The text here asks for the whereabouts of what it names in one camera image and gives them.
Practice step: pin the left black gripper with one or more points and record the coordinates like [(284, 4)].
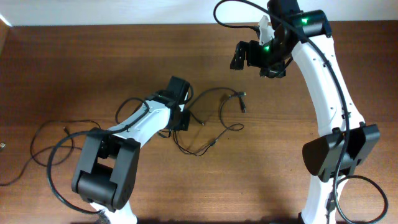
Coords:
[(181, 120)]

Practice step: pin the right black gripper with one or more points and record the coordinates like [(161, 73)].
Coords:
[(253, 46)]

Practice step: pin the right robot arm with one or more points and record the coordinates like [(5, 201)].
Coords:
[(285, 34)]

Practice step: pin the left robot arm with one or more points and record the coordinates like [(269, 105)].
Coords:
[(106, 171)]

